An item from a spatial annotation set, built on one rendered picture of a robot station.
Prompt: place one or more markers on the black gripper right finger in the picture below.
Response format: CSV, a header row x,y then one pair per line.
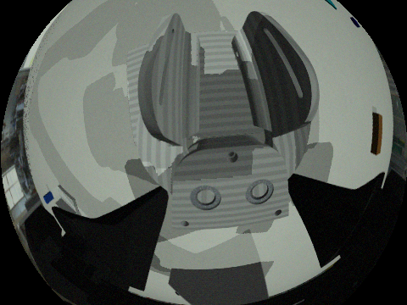
x,y
330,213

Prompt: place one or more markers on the brown rectangular block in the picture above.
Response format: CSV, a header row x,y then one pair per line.
x,y
377,133

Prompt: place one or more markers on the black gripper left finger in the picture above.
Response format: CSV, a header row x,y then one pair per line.
x,y
124,239

